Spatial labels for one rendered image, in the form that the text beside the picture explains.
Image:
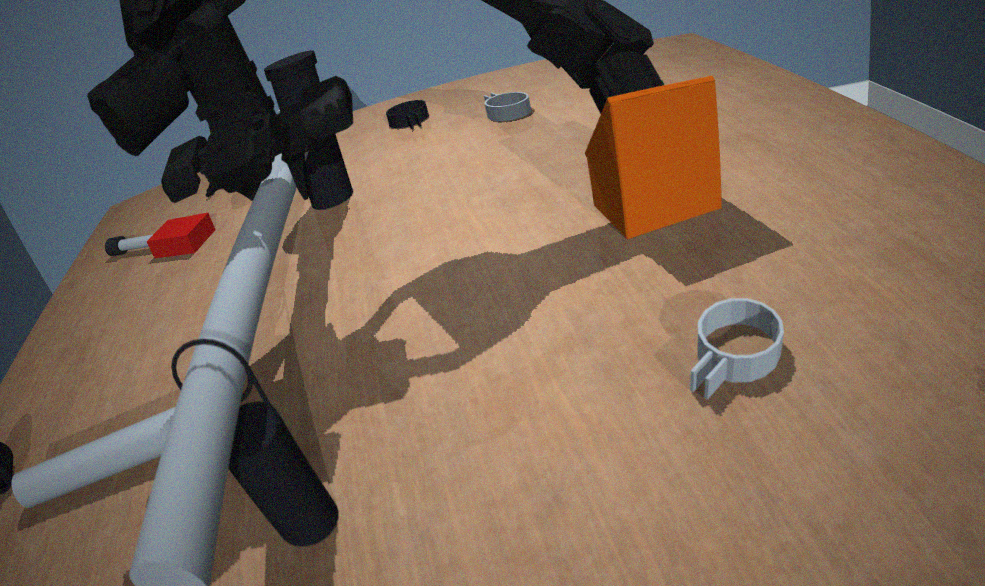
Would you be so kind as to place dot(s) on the grey metal ring clamp with two tabs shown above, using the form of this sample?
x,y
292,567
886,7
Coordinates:
x,y
507,106
715,366

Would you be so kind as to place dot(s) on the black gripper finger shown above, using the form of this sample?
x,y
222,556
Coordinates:
x,y
294,156
248,191

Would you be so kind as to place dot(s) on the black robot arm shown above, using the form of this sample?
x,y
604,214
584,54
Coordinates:
x,y
191,45

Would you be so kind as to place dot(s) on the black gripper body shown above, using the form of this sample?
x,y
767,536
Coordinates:
x,y
325,109

